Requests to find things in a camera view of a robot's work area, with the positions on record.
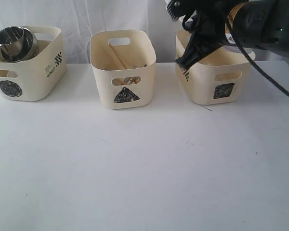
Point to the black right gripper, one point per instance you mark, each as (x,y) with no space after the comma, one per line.
(205,21)

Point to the wooden chopstick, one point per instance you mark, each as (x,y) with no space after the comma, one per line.
(117,55)
(126,80)

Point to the stainless steel nested bowls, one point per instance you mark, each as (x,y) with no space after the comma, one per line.
(30,49)

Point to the steel mug with round handle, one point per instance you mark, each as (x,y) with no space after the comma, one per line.
(11,43)

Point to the white square plate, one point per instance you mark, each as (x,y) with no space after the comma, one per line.
(225,55)

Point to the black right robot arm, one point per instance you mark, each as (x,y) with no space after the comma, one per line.
(261,24)

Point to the cream bin with square mark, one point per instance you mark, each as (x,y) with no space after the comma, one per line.
(207,85)

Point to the cream bin with triangle mark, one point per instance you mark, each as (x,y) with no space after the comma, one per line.
(135,49)

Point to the white curtain backdrop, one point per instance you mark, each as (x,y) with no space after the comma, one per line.
(80,19)

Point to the cream bin with circle mark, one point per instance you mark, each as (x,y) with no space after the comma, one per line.
(33,79)

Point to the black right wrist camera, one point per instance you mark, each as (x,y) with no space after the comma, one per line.
(180,8)

